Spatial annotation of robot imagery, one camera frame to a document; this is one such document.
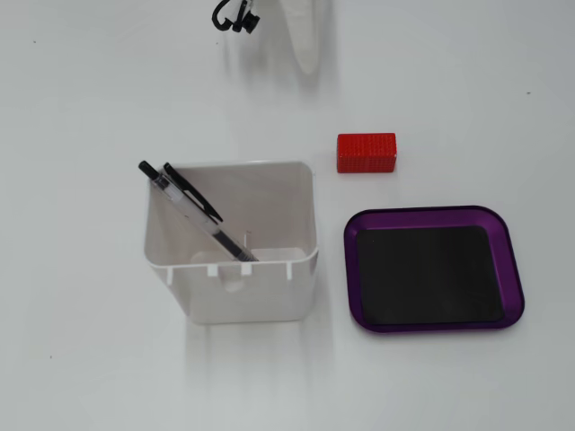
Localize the black cable tie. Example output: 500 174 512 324
232 0 261 35

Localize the black tray mat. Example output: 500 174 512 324
356 225 507 326

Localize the purple metal tray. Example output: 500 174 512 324
343 205 526 335

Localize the red studded cube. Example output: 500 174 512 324
336 132 398 174

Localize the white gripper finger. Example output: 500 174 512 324
280 0 323 75

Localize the white plastic box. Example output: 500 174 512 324
143 160 320 326

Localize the black clear pen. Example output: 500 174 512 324
137 160 261 263

